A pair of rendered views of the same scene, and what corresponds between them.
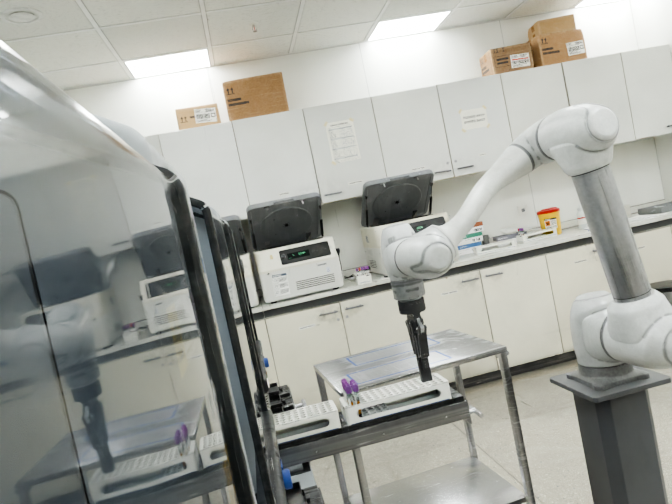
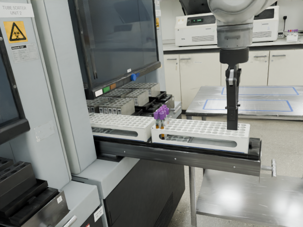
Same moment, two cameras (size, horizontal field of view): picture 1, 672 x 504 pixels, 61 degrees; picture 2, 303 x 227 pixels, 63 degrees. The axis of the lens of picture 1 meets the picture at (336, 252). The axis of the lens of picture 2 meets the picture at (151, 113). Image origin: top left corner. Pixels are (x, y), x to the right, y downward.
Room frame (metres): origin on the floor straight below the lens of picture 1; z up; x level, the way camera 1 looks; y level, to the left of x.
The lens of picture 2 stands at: (0.90, -0.36, 1.18)
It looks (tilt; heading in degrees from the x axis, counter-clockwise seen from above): 20 degrees down; 34
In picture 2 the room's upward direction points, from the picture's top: 5 degrees counter-clockwise
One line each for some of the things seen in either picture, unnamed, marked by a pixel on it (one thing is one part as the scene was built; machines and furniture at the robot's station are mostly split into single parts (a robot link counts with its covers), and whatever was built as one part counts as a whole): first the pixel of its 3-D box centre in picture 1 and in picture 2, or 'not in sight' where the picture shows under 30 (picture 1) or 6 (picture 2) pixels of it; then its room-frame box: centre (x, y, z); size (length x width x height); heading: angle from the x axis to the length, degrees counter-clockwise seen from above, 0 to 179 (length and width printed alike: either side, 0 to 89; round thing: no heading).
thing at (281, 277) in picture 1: (291, 246); (251, 10); (4.15, 0.31, 1.24); 0.62 x 0.56 x 0.69; 9
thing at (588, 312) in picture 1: (599, 326); not in sight; (1.77, -0.76, 0.87); 0.18 x 0.16 x 0.22; 15
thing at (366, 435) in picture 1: (352, 431); (161, 145); (1.55, 0.06, 0.78); 0.73 x 0.14 x 0.09; 99
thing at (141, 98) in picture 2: not in sight; (141, 98); (1.82, 0.32, 0.85); 0.12 x 0.02 x 0.06; 8
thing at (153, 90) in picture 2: not in sight; (154, 90); (1.97, 0.34, 0.85); 0.12 x 0.02 x 0.06; 8
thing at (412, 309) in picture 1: (413, 314); (233, 65); (1.59, -0.18, 1.06); 0.08 x 0.07 x 0.09; 9
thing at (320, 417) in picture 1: (284, 429); (115, 127); (1.53, 0.23, 0.83); 0.30 x 0.10 x 0.06; 99
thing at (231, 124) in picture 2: (424, 369); (232, 118); (1.59, -0.18, 0.90); 0.03 x 0.01 x 0.07; 99
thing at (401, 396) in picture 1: (394, 400); (199, 135); (1.57, -0.08, 0.83); 0.30 x 0.10 x 0.06; 99
